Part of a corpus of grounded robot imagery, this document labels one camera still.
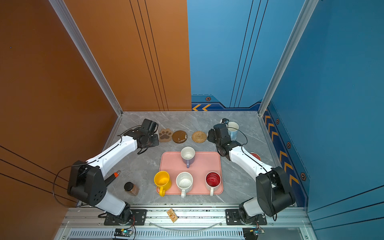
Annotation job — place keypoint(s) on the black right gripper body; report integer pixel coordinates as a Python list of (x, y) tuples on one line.
[(213, 138)]

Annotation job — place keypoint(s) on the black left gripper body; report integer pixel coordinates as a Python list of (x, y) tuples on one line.
[(153, 141)]

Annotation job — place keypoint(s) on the light blue mug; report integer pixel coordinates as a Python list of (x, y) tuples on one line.
[(233, 129)]

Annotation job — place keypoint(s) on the cork paw print coaster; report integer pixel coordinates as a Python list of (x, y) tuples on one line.
[(165, 135)]

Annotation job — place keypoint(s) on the woven rattan round coaster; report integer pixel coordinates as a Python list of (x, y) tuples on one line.
[(199, 137)]

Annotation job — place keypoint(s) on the dark brown round coaster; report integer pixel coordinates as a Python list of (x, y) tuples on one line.
[(179, 136)]

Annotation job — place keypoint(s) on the purple mug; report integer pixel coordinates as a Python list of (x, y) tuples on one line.
[(188, 155)]

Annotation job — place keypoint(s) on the white mug red inside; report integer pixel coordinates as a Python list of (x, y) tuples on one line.
[(213, 181)]

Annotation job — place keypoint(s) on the yellow mug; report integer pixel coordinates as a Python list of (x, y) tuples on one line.
[(163, 182)]

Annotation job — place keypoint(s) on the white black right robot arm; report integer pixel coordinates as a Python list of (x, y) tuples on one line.
[(274, 192)]

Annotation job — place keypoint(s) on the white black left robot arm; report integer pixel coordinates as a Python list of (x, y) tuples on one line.
[(88, 180)]

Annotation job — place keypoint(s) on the pink rectangular tray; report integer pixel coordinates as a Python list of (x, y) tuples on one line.
[(204, 163)]

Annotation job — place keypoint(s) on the orange black utility knife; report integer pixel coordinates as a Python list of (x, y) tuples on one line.
[(112, 177)]

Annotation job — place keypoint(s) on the brown lidded small jar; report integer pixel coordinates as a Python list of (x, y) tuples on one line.
[(131, 188)]

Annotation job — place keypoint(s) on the white speckled mug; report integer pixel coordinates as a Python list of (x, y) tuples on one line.
[(184, 182)]

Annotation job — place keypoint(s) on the small brown circuit board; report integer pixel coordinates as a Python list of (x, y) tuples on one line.
[(172, 215)]

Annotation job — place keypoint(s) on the green controller board left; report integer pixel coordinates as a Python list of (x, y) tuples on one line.
[(124, 234)]

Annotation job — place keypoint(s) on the black controller board right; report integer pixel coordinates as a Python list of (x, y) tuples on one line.
[(251, 233)]

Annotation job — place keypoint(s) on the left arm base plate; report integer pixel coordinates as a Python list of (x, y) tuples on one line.
[(138, 217)]

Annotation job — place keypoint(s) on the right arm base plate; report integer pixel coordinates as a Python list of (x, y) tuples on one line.
[(233, 218)]

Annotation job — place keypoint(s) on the aluminium corner post left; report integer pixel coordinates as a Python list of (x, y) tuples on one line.
[(76, 36)]

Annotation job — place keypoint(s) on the aluminium corner post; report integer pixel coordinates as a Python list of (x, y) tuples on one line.
[(76, 36), (294, 38)]

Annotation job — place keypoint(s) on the aluminium corner post right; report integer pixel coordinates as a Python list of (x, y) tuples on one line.
[(294, 38)]

